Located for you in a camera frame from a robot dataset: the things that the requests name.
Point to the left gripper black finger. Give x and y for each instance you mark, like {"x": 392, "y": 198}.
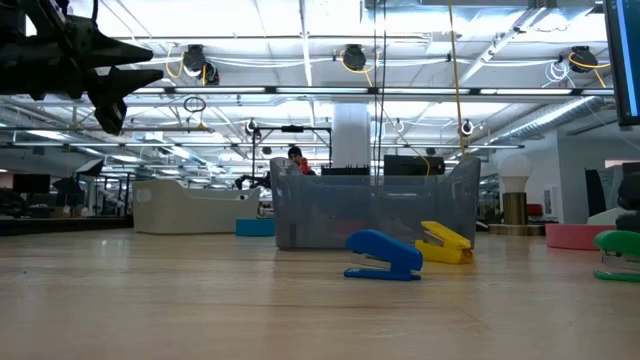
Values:
{"x": 120, "y": 52}
{"x": 120, "y": 80}

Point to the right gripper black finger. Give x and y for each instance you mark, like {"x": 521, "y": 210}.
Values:
{"x": 631, "y": 195}

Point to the green mini stapler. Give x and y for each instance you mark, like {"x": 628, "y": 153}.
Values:
{"x": 620, "y": 241}

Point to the pink tape roll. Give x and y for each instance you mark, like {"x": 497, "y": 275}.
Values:
{"x": 570, "y": 236}

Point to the yellow mini stapler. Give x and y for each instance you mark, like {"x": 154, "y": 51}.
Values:
{"x": 450, "y": 256}

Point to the light blue tape roll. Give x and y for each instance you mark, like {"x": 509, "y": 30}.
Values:
{"x": 255, "y": 227}

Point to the blue mini stapler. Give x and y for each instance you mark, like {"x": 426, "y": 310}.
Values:
{"x": 385, "y": 250}

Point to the black background robot arm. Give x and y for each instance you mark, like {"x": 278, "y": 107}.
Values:
{"x": 252, "y": 181}

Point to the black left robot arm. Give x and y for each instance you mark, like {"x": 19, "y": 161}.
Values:
{"x": 10, "y": 65}

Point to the black softbox light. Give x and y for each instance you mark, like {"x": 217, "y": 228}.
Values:
{"x": 91, "y": 167}

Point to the red box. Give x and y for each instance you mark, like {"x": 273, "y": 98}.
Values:
{"x": 535, "y": 210}

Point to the white globe bulb lamp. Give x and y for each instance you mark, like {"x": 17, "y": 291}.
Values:
{"x": 515, "y": 172}

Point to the black studio umbrella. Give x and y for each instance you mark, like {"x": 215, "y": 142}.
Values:
{"x": 68, "y": 187}

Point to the dark background screen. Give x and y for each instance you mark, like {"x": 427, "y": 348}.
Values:
{"x": 31, "y": 184}

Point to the computer monitor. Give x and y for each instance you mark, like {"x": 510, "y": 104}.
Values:
{"x": 625, "y": 60}

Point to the light grey plastic bin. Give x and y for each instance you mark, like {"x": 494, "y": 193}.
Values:
{"x": 190, "y": 215}

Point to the person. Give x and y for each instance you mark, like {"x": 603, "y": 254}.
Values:
{"x": 300, "y": 162}

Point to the black background monitor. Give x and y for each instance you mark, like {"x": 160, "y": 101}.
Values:
{"x": 410, "y": 166}

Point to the white building column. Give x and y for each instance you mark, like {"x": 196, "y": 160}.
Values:
{"x": 350, "y": 135}

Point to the black comb-topped box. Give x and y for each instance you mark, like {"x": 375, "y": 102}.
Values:
{"x": 345, "y": 170}

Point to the smoky transparent grey bin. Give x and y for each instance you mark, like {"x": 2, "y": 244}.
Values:
{"x": 325, "y": 210}

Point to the white picture frame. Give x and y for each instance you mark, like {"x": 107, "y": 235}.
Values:
{"x": 550, "y": 200}

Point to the black aluminium table frame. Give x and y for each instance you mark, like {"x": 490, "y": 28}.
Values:
{"x": 60, "y": 226}

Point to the black background frame rig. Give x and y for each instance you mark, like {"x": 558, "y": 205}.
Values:
{"x": 292, "y": 128}

